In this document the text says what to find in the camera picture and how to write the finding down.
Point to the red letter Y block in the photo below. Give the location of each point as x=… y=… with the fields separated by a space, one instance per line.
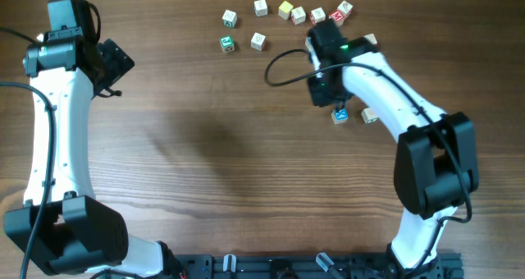
x=371 y=38

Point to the green letter A block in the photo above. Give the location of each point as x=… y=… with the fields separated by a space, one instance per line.
x=229 y=19

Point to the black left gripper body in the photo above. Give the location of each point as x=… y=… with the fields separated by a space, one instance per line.
x=116 y=61

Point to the red number block far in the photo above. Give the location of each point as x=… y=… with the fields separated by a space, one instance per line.
x=345 y=8

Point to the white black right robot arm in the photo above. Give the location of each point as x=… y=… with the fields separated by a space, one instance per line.
x=436 y=158

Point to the yellow top wooden block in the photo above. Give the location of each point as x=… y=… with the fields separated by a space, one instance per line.
x=285 y=9

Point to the blue top wooden block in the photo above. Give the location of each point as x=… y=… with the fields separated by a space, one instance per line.
x=308 y=44

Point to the plain wooden block left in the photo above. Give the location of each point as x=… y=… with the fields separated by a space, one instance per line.
x=260 y=8

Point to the blue X base block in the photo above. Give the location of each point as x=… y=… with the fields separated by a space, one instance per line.
x=339 y=116

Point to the red side picture block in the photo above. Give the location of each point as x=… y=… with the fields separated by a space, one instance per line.
x=298 y=15

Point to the red letter M block left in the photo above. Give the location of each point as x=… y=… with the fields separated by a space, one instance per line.
x=258 y=41

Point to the red top M block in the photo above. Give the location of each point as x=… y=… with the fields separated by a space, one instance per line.
x=338 y=17

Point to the red edge picture block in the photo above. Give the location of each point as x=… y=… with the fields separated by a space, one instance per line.
x=317 y=15

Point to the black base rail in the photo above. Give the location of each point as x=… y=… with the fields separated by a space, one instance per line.
x=354 y=266

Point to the green ball picture block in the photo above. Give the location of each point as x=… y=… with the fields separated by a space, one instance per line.
x=227 y=44

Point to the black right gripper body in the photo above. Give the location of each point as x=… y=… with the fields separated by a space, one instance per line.
x=325 y=93

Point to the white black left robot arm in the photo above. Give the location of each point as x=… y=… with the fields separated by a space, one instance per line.
x=61 y=227

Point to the green letter Z block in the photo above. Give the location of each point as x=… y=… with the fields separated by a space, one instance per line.
x=368 y=115

